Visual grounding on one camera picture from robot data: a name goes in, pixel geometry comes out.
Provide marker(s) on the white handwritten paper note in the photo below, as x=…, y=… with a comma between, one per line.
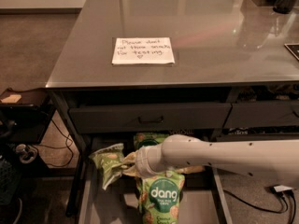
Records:
x=142, y=50

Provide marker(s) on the rear green Dang chip bag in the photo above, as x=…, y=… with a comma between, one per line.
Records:
x=148, y=139

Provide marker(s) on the green jalapeno chip bag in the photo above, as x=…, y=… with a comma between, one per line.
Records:
x=108, y=161

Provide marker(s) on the dark grey drawer cabinet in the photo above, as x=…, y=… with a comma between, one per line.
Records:
x=226, y=52

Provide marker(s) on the grey power strip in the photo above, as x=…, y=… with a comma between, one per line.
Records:
x=280, y=188

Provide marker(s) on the black card on counter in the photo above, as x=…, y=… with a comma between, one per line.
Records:
x=293, y=49

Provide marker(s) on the tan sticky note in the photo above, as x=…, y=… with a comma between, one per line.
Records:
x=11, y=99

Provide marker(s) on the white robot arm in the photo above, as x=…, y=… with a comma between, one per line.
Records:
x=275, y=160

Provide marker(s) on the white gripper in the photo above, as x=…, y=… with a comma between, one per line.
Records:
x=142, y=162

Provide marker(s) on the green dang chip bag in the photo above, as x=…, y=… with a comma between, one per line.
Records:
x=159, y=197
x=148, y=139

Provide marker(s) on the right middle drawer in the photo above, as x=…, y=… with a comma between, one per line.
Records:
x=257, y=137

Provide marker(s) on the brown cracker snack bag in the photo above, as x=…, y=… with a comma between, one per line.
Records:
x=192, y=169

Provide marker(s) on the top right drawer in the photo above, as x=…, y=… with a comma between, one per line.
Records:
x=263, y=114

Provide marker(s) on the open middle drawer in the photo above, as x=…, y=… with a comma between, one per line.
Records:
x=202, y=200

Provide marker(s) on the front green Dang chip bag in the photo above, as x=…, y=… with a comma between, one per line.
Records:
x=159, y=197

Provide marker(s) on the round metal caster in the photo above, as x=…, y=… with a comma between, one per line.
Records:
x=26, y=154

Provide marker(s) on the black side cart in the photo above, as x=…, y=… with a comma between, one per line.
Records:
x=25, y=123

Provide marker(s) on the top left drawer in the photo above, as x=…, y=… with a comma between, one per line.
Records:
x=152, y=117

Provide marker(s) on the dark plastic crate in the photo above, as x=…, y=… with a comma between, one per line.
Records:
x=10, y=178

